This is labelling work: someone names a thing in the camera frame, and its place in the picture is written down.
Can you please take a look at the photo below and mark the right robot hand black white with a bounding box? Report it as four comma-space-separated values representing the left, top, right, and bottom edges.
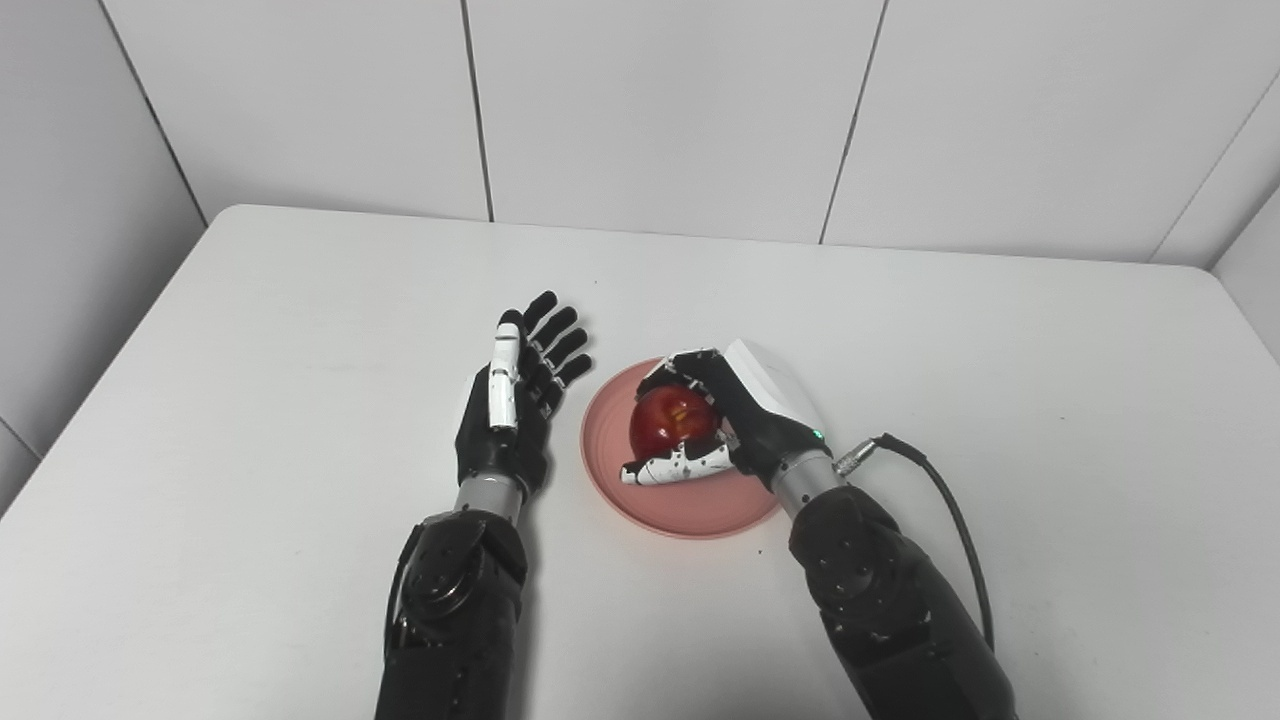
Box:
619, 338, 833, 493

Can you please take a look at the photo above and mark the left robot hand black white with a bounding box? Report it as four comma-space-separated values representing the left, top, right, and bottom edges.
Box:
455, 290, 595, 501

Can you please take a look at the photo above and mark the red apple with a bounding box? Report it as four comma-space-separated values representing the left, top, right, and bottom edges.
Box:
629, 385, 722, 458

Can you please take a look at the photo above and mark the pink round plate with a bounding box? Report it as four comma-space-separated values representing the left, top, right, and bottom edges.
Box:
579, 356, 783, 541

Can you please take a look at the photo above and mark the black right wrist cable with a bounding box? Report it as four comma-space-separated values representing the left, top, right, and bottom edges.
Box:
832, 433, 996, 653

